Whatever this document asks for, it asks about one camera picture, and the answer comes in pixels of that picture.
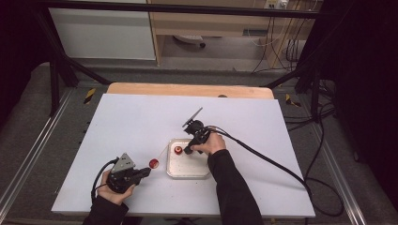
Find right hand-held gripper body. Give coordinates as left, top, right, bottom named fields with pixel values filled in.
left=182, top=107, right=211, bottom=148

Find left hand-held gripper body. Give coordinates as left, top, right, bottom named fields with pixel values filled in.
left=106, top=152, right=141, bottom=194

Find white rectangular tray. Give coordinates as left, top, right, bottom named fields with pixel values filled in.
left=165, top=138, right=211, bottom=180

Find thin wooden skewer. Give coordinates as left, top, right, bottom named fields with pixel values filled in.
left=145, top=144, right=169, bottom=170

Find person's right hand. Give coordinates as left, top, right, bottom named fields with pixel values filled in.
left=191, top=132, right=227, bottom=157

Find person's left hand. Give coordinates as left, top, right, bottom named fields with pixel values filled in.
left=97, top=170, right=137, bottom=206

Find wooden table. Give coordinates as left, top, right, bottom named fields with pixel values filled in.
left=106, top=82, right=275, bottom=100

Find white table board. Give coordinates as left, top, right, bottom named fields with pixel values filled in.
left=51, top=93, right=316, bottom=218

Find yellow black tape marker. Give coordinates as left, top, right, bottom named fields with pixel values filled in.
left=284, top=93, right=301, bottom=108
left=83, top=87, right=97, bottom=105

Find white chair base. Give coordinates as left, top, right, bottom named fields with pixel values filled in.
left=173, top=34, right=207, bottom=49

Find light wooden desk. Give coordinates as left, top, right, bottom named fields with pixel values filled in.
left=146, top=0, right=317, bottom=68

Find white cabinet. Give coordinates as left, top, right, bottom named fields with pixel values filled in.
left=48, top=7, right=157, bottom=61

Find white power strip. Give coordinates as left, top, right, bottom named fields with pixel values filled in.
left=265, top=0, right=289, bottom=9

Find black curtain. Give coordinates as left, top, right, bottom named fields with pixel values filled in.
left=0, top=0, right=43, bottom=121
left=321, top=0, right=398, bottom=203

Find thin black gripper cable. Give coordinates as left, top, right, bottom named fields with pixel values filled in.
left=90, top=157, right=120, bottom=202

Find thick black gripper cable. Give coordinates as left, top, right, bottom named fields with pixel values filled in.
left=206, top=125, right=345, bottom=218

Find aluminium floor rail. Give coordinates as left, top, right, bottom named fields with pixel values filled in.
left=0, top=88, right=75, bottom=217
left=312, top=123, right=368, bottom=225

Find black floor cables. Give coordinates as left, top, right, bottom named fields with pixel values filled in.
left=283, top=80, right=339, bottom=133

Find bundle of hanging cables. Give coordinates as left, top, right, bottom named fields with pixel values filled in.
left=252, top=8, right=303, bottom=75

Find black metal frame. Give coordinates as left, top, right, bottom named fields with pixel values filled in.
left=32, top=0, right=325, bottom=121

